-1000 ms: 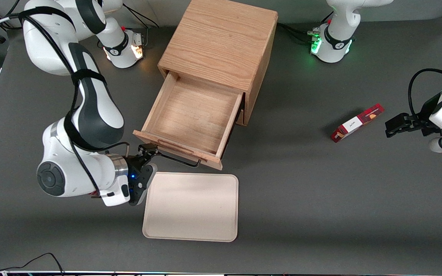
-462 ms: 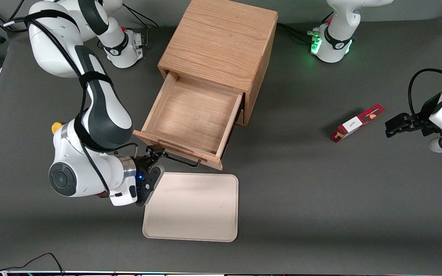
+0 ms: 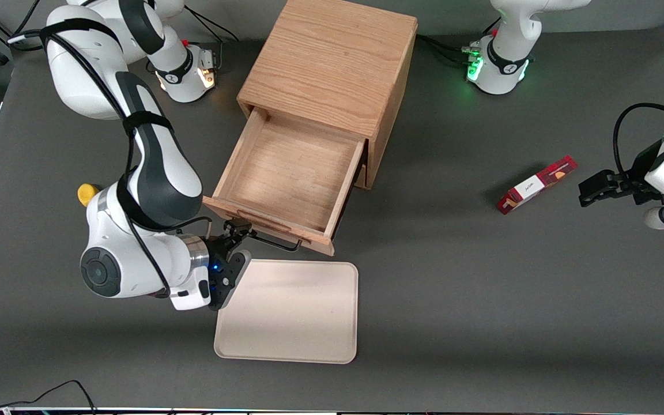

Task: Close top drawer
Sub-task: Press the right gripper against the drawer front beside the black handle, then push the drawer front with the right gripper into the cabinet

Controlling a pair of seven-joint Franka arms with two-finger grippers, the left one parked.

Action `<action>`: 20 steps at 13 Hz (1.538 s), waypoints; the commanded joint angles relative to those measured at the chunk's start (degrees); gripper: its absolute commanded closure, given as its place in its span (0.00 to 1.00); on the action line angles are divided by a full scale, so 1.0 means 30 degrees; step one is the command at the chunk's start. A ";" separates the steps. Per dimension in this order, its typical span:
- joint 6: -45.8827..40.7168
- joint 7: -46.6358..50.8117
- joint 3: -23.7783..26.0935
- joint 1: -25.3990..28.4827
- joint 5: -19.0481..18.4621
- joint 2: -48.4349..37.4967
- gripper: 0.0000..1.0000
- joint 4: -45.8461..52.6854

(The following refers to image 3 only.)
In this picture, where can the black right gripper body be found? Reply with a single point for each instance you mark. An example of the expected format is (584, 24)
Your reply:
(216, 246)

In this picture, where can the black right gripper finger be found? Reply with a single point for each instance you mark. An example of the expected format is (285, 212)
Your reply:
(237, 227)

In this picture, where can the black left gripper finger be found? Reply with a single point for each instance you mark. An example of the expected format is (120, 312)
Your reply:
(606, 183)
(585, 199)

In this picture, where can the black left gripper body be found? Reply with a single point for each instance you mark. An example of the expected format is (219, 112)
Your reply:
(633, 177)

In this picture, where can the wooden drawer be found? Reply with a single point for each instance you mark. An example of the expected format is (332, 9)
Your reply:
(291, 173)

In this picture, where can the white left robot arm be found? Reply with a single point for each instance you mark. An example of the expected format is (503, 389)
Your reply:
(505, 57)

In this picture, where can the wooden drawer cabinet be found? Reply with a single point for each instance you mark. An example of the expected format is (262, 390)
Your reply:
(332, 57)

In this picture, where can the red and white snack box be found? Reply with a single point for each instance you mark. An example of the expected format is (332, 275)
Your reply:
(534, 185)

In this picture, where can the beige plastic tray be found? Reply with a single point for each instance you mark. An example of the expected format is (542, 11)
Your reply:
(291, 317)

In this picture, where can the yellow lemon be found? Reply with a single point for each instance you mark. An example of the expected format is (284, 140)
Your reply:
(85, 193)

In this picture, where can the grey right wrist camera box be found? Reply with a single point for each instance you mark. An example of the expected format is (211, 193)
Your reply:
(234, 276)

